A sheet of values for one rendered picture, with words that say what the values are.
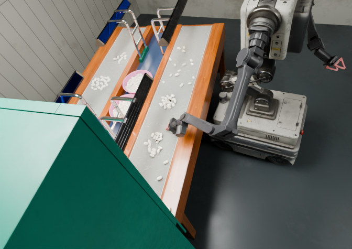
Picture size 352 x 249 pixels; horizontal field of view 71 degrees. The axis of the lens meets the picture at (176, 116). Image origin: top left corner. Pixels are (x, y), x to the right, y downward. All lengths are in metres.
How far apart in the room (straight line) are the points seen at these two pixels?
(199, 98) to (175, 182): 0.66
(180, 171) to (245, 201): 0.87
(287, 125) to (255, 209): 0.73
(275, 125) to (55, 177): 1.73
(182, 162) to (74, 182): 1.07
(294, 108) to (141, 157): 1.25
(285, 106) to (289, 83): 0.86
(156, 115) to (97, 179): 1.27
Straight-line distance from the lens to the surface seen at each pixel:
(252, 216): 2.23
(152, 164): 1.65
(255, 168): 2.37
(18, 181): 0.55
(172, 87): 2.00
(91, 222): 0.67
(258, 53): 1.25
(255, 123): 2.03
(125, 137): 1.40
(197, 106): 1.80
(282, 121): 2.07
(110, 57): 2.56
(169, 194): 1.51
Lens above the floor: 2.15
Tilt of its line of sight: 51 degrees down
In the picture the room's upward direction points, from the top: 20 degrees counter-clockwise
